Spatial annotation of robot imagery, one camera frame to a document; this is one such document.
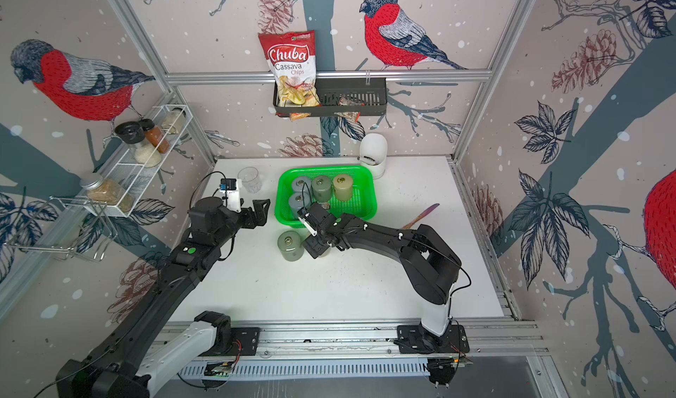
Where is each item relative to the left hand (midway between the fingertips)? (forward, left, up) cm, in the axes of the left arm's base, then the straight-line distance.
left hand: (260, 194), depth 77 cm
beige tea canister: (+17, -24, -16) cm, 34 cm away
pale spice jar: (+24, +31, +10) cm, 40 cm away
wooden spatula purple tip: (+10, -58, -25) cm, 65 cm away
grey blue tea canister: (+17, -9, -16) cm, 25 cm away
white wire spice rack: (-2, +30, +10) cm, 32 cm away
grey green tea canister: (+16, -16, -17) cm, 28 cm away
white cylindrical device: (+33, -37, -15) cm, 52 cm away
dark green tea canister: (-9, -8, -17) cm, 20 cm away
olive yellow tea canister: (-13, -20, -12) cm, 26 cm away
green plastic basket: (+13, -33, -24) cm, 43 cm away
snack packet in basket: (+29, -29, +7) cm, 41 cm away
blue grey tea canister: (+9, -9, -16) cm, 20 cm away
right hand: (-5, -16, -18) cm, 24 cm away
